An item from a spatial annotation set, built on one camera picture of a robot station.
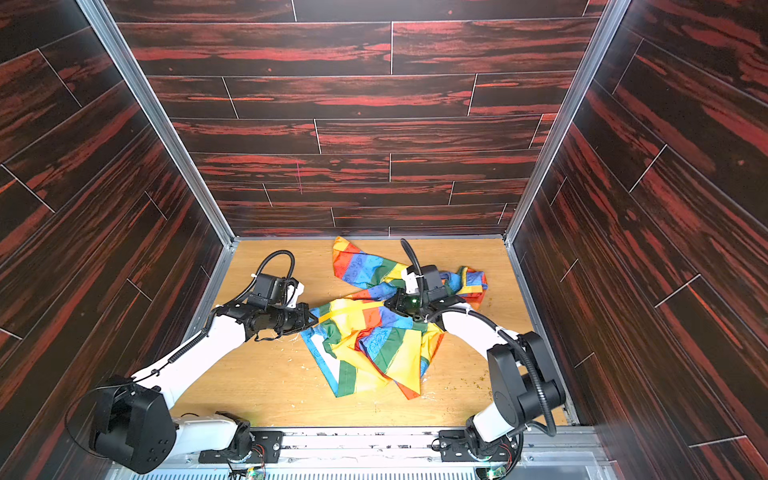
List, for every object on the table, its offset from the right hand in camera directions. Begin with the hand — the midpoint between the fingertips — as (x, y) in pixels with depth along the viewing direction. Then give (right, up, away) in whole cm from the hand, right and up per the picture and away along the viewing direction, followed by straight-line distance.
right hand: (389, 300), depth 89 cm
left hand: (-20, -5, -5) cm, 21 cm away
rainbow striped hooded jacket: (-9, -12, +1) cm, 15 cm away
